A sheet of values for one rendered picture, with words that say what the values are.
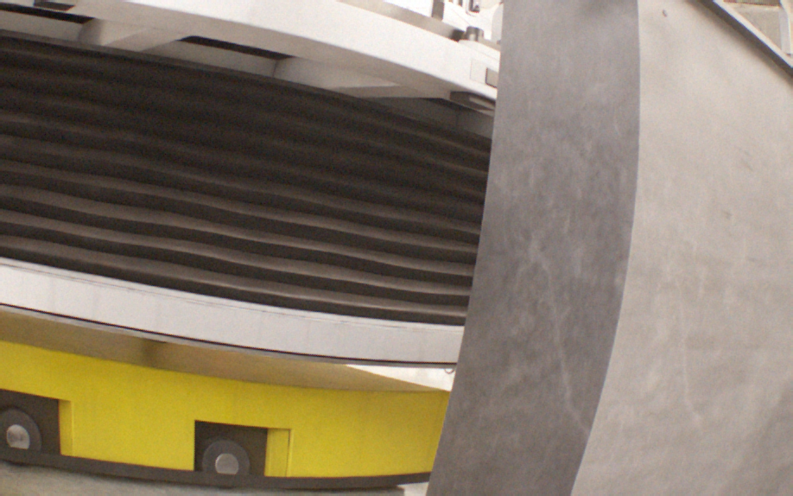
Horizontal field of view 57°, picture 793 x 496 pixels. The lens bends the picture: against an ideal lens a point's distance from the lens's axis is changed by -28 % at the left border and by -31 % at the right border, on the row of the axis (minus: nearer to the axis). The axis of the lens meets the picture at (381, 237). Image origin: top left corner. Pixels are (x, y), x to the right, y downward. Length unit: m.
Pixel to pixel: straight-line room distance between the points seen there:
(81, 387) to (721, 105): 1.15
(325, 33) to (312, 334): 0.46
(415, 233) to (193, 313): 0.59
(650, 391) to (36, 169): 0.90
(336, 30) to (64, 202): 0.47
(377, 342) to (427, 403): 0.57
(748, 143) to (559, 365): 0.40
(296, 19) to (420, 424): 1.12
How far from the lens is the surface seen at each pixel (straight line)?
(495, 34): 1.63
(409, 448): 2.05
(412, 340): 1.55
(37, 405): 1.60
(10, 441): 1.57
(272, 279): 1.56
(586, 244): 0.91
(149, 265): 1.41
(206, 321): 1.30
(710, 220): 1.00
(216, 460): 1.80
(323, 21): 1.19
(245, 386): 1.73
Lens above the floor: 0.52
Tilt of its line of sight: 1 degrees up
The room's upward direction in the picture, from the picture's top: 9 degrees clockwise
